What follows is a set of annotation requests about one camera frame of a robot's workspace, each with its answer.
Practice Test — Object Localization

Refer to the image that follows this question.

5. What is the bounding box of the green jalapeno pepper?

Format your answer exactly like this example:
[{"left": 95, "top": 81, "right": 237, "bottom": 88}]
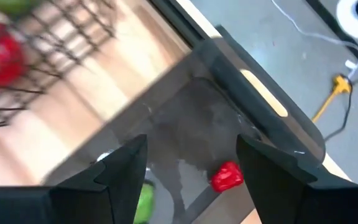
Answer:
[{"left": 133, "top": 182, "right": 155, "bottom": 224}]

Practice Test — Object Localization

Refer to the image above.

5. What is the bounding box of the black wire basket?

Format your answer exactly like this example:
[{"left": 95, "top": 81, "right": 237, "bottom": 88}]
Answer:
[{"left": 0, "top": 0, "right": 117, "bottom": 130}]

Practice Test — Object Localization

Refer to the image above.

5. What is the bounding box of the yellow power plug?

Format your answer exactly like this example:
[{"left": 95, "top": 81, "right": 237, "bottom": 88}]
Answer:
[{"left": 311, "top": 74, "right": 352, "bottom": 124}]

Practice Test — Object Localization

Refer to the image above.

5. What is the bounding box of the green lime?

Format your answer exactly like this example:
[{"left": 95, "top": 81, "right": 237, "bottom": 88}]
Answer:
[{"left": 0, "top": 0, "right": 40, "bottom": 16}]

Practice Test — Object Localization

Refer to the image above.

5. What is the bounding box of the white floor cable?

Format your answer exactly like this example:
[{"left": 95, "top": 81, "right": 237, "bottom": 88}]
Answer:
[{"left": 270, "top": 0, "right": 358, "bottom": 71}]

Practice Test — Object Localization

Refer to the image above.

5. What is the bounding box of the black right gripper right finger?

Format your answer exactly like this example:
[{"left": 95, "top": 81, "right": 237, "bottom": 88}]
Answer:
[{"left": 236, "top": 134, "right": 358, "bottom": 224}]

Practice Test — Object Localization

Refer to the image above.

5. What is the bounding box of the red tomato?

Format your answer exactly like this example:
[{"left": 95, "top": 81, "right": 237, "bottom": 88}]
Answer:
[{"left": 0, "top": 15, "right": 27, "bottom": 91}]

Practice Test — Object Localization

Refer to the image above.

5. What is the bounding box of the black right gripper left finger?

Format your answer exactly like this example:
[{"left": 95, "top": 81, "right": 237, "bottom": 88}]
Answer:
[{"left": 50, "top": 134, "right": 149, "bottom": 224}]

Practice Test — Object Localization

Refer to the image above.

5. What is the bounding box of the grey plastic bin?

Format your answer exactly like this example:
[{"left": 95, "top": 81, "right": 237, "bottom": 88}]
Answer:
[{"left": 42, "top": 24, "right": 326, "bottom": 224}]

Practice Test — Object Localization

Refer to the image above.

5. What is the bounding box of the black floor cable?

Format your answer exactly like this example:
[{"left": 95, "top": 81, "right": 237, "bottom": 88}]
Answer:
[{"left": 323, "top": 79, "right": 358, "bottom": 142}]

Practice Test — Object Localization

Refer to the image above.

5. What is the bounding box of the small red habanero pepper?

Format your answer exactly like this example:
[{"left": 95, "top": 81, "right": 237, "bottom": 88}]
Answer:
[{"left": 209, "top": 160, "right": 245, "bottom": 194}]

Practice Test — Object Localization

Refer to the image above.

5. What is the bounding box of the black pole white round base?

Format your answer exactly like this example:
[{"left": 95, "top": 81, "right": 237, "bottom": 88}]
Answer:
[{"left": 336, "top": 0, "right": 358, "bottom": 40}]

